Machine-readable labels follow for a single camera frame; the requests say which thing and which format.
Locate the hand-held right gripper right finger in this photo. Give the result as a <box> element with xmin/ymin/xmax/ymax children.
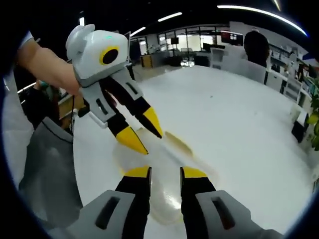
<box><xmin>179</xmin><ymin>166</ymin><xmax>285</xmax><ymax>239</ymax></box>

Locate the white office chair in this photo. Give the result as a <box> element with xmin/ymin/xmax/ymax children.
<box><xmin>210</xmin><ymin>47</ymin><xmax>226</xmax><ymax>70</ymax></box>
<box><xmin>284</xmin><ymin>77</ymin><xmax>304</xmax><ymax>102</ymax></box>

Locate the wall screen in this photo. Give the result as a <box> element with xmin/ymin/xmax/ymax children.
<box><xmin>220</xmin><ymin>31</ymin><xmax>244</xmax><ymax>47</ymax></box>

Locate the short ceiling light strip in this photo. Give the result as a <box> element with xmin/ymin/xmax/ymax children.
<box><xmin>157</xmin><ymin>11</ymin><xmax>183</xmax><ymax>22</ymax></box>
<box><xmin>129</xmin><ymin>26</ymin><xmax>147</xmax><ymax>37</ymax></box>

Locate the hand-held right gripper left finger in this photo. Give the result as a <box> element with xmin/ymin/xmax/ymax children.
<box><xmin>79</xmin><ymin>165</ymin><xmax>152</xmax><ymax>239</ymax></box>

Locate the potted green plant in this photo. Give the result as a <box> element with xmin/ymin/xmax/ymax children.
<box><xmin>306</xmin><ymin>77</ymin><xmax>319</xmax><ymax>151</ymax></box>

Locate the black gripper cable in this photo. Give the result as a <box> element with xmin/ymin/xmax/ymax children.
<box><xmin>71</xmin><ymin>92</ymin><xmax>78</xmax><ymax>125</ymax></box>

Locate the wooden cabinet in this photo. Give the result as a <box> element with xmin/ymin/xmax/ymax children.
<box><xmin>141</xmin><ymin>53</ymin><xmax>160</xmax><ymax>68</ymax></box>

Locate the small black box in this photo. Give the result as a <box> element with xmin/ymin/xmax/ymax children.
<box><xmin>291</xmin><ymin>120</ymin><xmax>310</xmax><ymax>144</ymax></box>

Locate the clear container with plastic buckles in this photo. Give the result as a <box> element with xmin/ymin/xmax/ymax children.
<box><xmin>111</xmin><ymin>129</ymin><xmax>220</xmax><ymax>224</ymax></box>

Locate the long ceiling light strip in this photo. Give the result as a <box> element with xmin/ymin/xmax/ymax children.
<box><xmin>216</xmin><ymin>4</ymin><xmax>308</xmax><ymax>37</ymax></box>

